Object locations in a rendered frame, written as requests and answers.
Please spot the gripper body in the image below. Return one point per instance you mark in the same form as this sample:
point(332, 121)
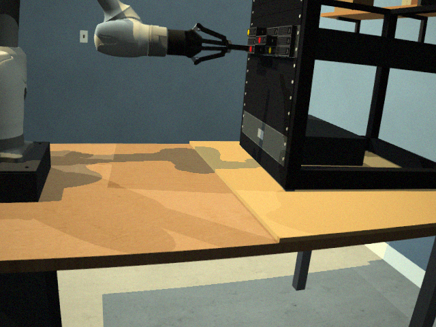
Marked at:
point(177, 44)

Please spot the light brown flat board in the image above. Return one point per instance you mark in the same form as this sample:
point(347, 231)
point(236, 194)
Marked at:
point(315, 214)

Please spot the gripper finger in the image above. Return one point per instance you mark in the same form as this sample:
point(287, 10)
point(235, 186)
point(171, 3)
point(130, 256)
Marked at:
point(224, 50)
point(225, 42)

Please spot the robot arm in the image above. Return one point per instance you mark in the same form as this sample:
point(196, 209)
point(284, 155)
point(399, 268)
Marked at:
point(119, 38)

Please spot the black metal rack frame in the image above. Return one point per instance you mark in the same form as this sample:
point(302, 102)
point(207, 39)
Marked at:
point(276, 101)

